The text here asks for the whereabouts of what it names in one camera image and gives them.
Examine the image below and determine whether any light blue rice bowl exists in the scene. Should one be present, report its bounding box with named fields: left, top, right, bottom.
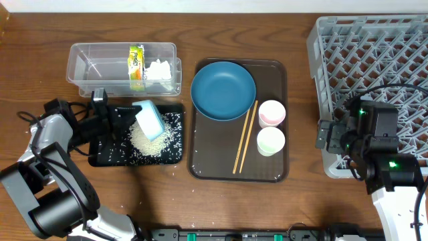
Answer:
left=132, top=100, right=165, bottom=141

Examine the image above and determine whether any pink white cup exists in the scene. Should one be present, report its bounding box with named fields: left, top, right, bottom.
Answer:
left=258, top=100, right=286, bottom=129

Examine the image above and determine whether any green white cup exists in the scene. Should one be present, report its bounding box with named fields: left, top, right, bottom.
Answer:
left=257, top=127, right=286, bottom=157

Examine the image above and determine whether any white tissue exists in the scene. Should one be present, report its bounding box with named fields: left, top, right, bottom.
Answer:
left=144, top=59, right=173, bottom=91

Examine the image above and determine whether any yellow green snack wrapper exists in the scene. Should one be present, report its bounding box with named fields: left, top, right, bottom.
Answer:
left=128, top=45, right=144, bottom=91

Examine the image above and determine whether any dark blue plate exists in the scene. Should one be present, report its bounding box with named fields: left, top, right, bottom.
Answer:
left=191, top=61, right=257, bottom=121

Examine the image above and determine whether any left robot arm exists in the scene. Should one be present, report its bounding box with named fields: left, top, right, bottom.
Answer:
left=1, top=88, right=151, bottom=240

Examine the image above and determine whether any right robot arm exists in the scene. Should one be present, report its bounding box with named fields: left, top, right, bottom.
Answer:
left=315, top=100, right=427, bottom=240

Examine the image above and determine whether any clear plastic waste bin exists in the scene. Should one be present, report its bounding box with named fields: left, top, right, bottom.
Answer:
left=66, top=42, right=182, bottom=98

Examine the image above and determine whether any grey dishwasher rack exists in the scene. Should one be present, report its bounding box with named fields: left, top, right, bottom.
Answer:
left=306, top=15, right=427, bottom=175

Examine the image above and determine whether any black rectangular tray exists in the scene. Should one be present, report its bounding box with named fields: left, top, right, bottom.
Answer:
left=88, top=104, right=184, bottom=167

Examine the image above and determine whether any pile of white rice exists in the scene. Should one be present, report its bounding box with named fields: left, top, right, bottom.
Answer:
left=128, top=112, right=183, bottom=159

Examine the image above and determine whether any brown serving tray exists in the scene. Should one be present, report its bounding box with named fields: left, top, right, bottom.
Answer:
left=188, top=58, right=289, bottom=183

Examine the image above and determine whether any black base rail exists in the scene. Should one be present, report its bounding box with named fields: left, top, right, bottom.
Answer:
left=150, top=228, right=385, bottom=241

